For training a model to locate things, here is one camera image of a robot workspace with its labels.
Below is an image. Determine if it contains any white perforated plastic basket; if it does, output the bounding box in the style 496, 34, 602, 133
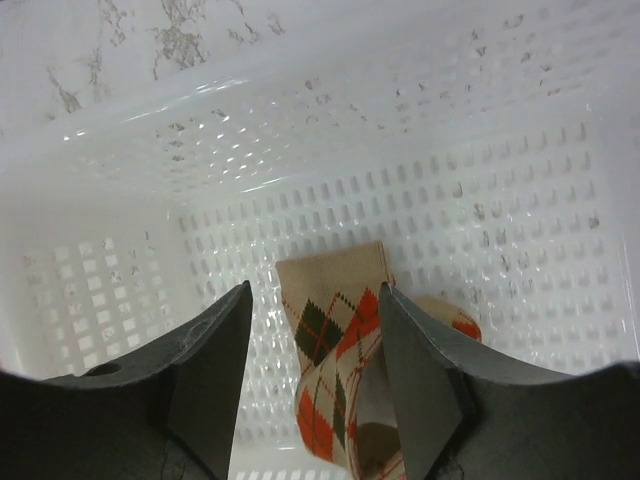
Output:
1, 1, 639, 479

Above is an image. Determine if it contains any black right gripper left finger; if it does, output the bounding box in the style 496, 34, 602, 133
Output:
1, 283, 253, 479

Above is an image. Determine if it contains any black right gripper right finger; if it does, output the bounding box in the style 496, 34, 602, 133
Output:
379, 284, 639, 479

